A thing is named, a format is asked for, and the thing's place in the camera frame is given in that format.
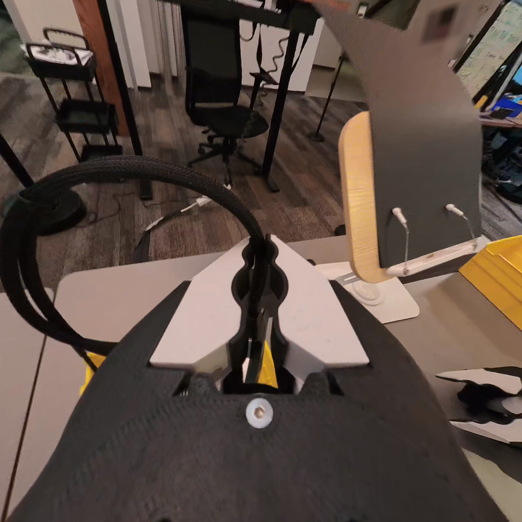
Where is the yellow plastic bin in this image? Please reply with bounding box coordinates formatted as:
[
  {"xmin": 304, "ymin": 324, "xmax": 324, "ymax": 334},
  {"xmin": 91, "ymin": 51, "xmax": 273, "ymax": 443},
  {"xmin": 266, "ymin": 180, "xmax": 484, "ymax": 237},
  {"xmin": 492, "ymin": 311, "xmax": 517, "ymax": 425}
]
[
  {"xmin": 459, "ymin": 236, "xmax": 522, "ymax": 331},
  {"xmin": 79, "ymin": 340, "xmax": 279, "ymax": 394}
]

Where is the wood-edged dark board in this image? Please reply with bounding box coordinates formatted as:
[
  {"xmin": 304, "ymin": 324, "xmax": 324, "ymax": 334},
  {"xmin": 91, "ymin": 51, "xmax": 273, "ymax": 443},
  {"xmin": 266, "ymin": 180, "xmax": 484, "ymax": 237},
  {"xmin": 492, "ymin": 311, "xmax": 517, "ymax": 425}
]
[{"xmin": 314, "ymin": 0, "xmax": 506, "ymax": 284}]

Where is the white metal board stand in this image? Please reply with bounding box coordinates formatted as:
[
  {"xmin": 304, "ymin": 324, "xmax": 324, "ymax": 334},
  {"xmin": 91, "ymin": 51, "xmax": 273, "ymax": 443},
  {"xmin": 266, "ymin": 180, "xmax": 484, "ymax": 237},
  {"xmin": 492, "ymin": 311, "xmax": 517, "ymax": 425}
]
[{"xmin": 314, "ymin": 203, "xmax": 488, "ymax": 325}]

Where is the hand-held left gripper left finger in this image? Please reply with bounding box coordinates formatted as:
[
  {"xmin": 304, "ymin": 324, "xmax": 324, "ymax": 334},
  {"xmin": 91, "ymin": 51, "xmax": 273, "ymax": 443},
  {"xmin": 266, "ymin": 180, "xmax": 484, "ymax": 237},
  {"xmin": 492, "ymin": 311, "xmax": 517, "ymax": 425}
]
[{"xmin": 149, "ymin": 240, "xmax": 255, "ymax": 374}]

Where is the brown wooden pillar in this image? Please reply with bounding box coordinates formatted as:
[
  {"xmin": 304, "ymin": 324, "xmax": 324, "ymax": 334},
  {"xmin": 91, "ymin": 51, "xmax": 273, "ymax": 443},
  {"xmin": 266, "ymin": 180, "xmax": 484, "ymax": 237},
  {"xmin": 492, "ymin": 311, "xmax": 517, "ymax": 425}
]
[{"xmin": 73, "ymin": 0, "xmax": 131, "ymax": 137}]

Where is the black office chair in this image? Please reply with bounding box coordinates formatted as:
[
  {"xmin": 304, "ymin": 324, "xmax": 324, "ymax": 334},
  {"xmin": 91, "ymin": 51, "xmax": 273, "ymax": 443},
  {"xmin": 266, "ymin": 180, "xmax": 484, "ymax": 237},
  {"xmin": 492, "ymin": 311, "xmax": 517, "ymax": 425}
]
[{"xmin": 181, "ymin": 12, "xmax": 272, "ymax": 186}]

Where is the white power strip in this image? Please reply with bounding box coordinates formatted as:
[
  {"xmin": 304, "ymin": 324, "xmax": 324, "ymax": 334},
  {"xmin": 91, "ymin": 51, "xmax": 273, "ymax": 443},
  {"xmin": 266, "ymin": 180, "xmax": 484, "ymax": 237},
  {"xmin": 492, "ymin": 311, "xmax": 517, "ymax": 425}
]
[{"xmin": 143, "ymin": 195, "xmax": 213, "ymax": 234}]

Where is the whiteboard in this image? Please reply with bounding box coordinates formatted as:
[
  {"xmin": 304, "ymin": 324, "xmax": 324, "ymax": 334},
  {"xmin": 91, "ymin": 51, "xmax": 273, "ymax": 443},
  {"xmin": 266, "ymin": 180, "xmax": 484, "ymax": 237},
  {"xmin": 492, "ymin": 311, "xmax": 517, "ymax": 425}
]
[{"xmin": 455, "ymin": 0, "xmax": 522, "ymax": 100}]

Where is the black utility cart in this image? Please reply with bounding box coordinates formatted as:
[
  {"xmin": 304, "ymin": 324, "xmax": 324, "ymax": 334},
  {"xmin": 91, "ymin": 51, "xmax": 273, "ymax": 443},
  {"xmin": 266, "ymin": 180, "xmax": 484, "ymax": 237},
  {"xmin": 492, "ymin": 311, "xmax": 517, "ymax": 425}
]
[{"xmin": 25, "ymin": 28, "xmax": 124, "ymax": 161}]

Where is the black hdmi switch with cable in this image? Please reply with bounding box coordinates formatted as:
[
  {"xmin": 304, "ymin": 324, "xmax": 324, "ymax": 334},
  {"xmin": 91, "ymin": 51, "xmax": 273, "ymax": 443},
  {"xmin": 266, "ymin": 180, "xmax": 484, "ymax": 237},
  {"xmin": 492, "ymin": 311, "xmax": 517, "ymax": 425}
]
[{"xmin": 0, "ymin": 155, "xmax": 272, "ymax": 386}]

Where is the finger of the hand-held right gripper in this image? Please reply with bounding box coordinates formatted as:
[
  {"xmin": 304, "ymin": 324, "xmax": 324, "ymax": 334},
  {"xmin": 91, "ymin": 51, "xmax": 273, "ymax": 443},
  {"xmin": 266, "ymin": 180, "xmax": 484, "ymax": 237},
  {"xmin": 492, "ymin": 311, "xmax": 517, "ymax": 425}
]
[
  {"xmin": 449, "ymin": 402, "xmax": 522, "ymax": 446},
  {"xmin": 436, "ymin": 366, "xmax": 522, "ymax": 404}
]

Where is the black desk frame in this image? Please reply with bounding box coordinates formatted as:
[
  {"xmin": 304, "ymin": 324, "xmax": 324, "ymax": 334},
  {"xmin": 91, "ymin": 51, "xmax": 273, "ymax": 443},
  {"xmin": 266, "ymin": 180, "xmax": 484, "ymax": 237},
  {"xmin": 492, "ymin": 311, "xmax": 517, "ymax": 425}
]
[{"xmin": 155, "ymin": 0, "xmax": 325, "ymax": 194}]

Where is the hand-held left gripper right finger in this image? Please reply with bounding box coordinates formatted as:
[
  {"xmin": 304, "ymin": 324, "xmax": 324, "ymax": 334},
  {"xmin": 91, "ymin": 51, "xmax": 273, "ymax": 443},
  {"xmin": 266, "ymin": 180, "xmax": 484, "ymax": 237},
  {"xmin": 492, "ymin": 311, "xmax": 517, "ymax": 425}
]
[{"xmin": 265, "ymin": 234, "xmax": 371, "ymax": 387}]

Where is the black round-base floor stand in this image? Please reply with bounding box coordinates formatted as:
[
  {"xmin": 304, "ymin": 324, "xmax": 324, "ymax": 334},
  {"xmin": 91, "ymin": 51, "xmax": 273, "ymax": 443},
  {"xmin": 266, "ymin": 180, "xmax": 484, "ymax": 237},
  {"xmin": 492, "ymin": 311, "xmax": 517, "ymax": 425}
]
[
  {"xmin": 8, "ymin": 189, "xmax": 87, "ymax": 236},
  {"xmin": 308, "ymin": 53, "xmax": 348, "ymax": 142}
]

